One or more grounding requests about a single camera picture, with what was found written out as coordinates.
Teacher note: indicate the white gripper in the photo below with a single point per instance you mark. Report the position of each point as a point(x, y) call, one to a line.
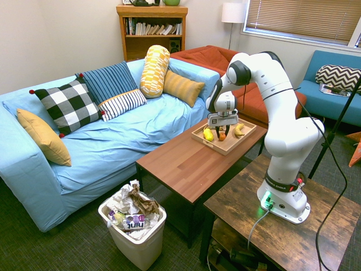
point(222, 119)

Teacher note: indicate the orange tangerine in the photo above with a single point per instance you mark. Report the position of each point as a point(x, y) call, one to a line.
point(222, 137)

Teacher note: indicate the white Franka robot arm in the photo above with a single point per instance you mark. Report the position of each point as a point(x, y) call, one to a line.
point(287, 135)

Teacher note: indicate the light wooden tray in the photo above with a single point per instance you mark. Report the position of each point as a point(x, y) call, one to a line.
point(225, 147)

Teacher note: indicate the yellow mango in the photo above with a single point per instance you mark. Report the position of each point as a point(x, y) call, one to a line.
point(207, 135)

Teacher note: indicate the yellow banana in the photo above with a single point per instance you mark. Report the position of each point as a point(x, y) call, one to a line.
point(239, 130)

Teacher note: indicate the reddish wooden coffee table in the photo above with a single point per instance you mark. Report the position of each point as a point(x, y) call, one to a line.
point(183, 169)

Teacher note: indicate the mustard woven pillow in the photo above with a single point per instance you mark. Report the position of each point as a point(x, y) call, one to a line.
point(183, 87)

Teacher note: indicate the orange futon couch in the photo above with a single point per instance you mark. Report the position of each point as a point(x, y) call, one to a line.
point(208, 57)

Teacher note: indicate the yellow patterned bolster pillow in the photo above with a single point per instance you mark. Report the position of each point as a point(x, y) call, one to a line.
point(155, 70)

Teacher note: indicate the light blue sofa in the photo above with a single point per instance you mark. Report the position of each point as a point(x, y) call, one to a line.
point(127, 132)

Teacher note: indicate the small black speaker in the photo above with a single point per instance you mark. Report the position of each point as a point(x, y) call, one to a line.
point(175, 45)

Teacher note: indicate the teal sofa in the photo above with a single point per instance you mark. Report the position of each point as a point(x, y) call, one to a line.
point(321, 107)

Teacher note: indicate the white navy striped pillow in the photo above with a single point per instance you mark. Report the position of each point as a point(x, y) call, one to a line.
point(122, 104)

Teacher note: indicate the crumpled brown paper bag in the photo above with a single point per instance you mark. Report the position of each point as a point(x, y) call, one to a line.
point(144, 203)

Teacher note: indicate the magazine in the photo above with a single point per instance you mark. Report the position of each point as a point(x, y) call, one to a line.
point(332, 89)

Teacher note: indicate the white floor lamp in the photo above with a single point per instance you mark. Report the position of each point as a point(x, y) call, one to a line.
point(233, 12)

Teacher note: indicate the crumpled white paper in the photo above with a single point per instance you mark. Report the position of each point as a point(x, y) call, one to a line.
point(121, 199)

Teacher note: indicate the black device under table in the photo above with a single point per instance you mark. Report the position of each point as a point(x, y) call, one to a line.
point(242, 255)

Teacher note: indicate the blue striped pillow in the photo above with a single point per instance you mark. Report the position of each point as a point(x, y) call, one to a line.
point(110, 80)

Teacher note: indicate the rustic dark wood table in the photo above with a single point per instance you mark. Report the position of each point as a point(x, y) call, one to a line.
point(282, 242)

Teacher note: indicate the row of books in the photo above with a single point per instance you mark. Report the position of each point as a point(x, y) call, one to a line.
point(152, 29)

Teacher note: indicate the clear plastic water bottle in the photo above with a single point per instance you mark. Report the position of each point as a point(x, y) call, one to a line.
point(132, 221)

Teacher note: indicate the black white chevron pillow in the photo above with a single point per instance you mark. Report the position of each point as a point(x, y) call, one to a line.
point(338, 76)

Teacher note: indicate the orange triangular object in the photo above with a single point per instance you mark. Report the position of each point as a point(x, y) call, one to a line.
point(356, 153)

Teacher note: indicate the wooden window blinds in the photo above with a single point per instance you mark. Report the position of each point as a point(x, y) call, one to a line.
point(301, 17)

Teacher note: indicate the green bowl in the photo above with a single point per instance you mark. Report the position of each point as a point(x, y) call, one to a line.
point(171, 2)

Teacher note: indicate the wooden bookshelf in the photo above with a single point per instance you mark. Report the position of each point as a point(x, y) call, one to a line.
point(152, 11)

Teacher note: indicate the white plastic trash bin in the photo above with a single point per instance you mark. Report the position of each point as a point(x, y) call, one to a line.
point(141, 248)

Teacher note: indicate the black object on bookshelf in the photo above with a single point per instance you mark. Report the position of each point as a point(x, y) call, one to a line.
point(142, 2)

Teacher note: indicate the black white checkered pillow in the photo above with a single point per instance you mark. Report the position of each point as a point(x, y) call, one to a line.
point(67, 104)

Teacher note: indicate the plain mustard pillow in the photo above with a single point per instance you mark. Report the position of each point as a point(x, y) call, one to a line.
point(42, 135)

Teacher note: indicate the black camera tripod stand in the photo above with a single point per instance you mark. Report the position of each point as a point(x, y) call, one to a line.
point(332, 132)

